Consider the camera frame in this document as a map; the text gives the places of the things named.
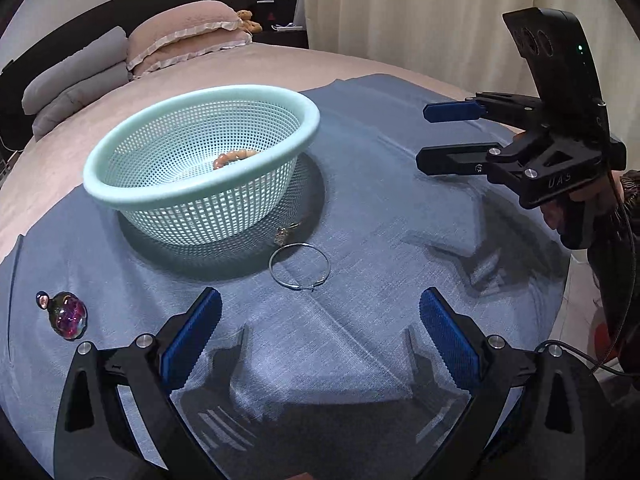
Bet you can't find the black headboard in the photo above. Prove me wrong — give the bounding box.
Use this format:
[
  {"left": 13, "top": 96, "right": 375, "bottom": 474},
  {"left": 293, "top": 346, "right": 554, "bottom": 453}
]
[{"left": 0, "top": 0, "right": 301, "bottom": 147}]

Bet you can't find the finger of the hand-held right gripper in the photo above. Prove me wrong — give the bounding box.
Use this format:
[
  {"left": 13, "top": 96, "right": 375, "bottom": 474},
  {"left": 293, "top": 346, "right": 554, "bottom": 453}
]
[
  {"left": 423, "top": 92, "right": 545, "bottom": 127},
  {"left": 416, "top": 142, "right": 502, "bottom": 177}
]

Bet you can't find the orange bead bracelet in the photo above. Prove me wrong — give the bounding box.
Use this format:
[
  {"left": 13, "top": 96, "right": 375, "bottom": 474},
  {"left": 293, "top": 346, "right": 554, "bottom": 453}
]
[{"left": 212, "top": 147, "right": 258, "bottom": 171}]

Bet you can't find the small silver ring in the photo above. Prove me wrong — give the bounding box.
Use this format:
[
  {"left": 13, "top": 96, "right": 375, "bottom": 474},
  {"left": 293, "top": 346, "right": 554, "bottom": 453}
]
[{"left": 275, "top": 222, "right": 303, "bottom": 247}]

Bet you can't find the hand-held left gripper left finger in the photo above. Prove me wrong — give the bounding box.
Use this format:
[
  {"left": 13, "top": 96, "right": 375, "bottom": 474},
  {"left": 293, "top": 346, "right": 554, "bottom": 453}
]
[{"left": 54, "top": 287, "right": 223, "bottom": 480}]

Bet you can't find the cream curtain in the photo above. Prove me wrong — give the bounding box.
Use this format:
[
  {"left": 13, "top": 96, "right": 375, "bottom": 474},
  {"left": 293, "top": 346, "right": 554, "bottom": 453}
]
[{"left": 300, "top": 0, "right": 640, "bottom": 131}]

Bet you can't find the grey pillow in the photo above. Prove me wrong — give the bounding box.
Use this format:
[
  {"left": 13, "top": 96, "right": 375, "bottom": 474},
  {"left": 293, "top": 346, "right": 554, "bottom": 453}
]
[
  {"left": 22, "top": 26, "right": 128, "bottom": 116},
  {"left": 32, "top": 62, "right": 132, "bottom": 141}
]

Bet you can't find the blue cloth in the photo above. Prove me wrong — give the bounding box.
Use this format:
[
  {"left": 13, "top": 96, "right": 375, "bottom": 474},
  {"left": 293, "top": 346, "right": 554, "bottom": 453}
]
[{"left": 0, "top": 74, "right": 573, "bottom": 480}]

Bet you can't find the person's right hand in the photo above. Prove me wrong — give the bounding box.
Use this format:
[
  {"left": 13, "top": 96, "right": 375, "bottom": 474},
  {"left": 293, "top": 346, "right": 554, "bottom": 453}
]
[{"left": 541, "top": 201, "right": 567, "bottom": 237}]

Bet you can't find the mint green plastic basket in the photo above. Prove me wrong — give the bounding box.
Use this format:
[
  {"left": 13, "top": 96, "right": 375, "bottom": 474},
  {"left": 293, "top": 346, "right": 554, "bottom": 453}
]
[{"left": 82, "top": 85, "right": 321, "bottom": 247}]

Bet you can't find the silver hoop earring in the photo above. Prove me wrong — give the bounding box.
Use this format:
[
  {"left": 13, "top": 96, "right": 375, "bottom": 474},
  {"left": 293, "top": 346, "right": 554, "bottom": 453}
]
[{"left": 268, "top": 243, "right": 331, "bottom": 291}]

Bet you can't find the pink frilled pillow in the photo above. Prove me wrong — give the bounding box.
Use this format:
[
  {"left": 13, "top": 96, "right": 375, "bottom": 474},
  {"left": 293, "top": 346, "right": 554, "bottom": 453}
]
[
  {"left": 126, "top": 0, "right": 240, "bottom": 61},
  {"left": 127, "top": 27, "right": 253, "bottom": 79}
]

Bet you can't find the brown teddy bear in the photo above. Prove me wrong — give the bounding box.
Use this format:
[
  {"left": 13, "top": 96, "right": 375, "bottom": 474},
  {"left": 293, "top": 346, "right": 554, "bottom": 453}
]
[{"left": 236, "top": 9, "right": 263, "bottom": 35}]

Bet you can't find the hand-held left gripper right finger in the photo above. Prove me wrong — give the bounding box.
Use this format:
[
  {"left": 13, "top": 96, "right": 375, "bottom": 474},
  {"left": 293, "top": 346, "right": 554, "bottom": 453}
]
[{"left": 419, "top": 287, "right": 613, "bottom": 480}]

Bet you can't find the black nightstand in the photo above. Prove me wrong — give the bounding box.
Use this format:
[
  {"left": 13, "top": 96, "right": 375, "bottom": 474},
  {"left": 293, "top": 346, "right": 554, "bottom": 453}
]
[{"left": 254, "top": 27, "right": 309, "bottom": 51}]

